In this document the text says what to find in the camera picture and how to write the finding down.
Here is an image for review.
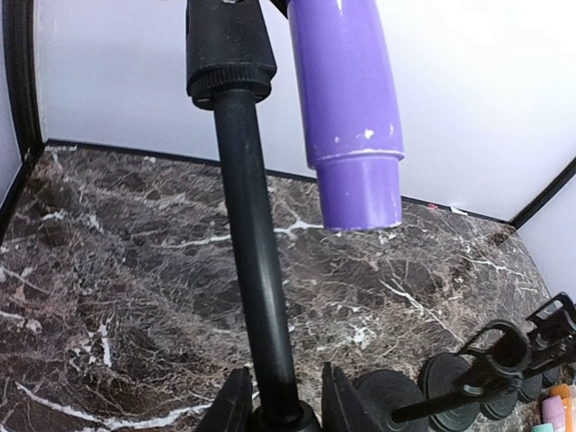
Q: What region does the black stand with pink microphone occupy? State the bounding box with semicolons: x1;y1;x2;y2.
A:
480;292;575;421

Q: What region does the orange toy microphone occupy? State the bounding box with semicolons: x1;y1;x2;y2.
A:
549;383;576;400

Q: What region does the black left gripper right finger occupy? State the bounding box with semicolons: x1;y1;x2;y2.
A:
321;362;381;432

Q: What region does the black left corner post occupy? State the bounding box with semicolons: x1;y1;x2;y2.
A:
1;0;45;221

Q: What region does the black right corner post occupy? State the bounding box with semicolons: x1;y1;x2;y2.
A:
509;158;576;230

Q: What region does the black stand with blue microphone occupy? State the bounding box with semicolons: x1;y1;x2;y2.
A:
354;319;531;431

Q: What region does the black stand with green microphone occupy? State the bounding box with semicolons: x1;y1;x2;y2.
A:
418;352;482;432

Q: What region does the purple toy microphone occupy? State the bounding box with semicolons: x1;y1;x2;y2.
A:
287;0;404;230

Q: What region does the black corner post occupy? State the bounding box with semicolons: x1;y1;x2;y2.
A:
509;158;576;230
1;0;45;221

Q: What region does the mint green toy microphone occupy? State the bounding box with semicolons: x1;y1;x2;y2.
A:
531;423;566;432

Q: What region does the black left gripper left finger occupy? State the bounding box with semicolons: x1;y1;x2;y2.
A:
211;367;252;432

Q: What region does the pink toy microphone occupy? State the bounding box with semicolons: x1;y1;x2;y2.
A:
541;396;567;426

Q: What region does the black stand with purple microphone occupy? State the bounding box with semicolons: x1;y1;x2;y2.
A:
185;1;320;431

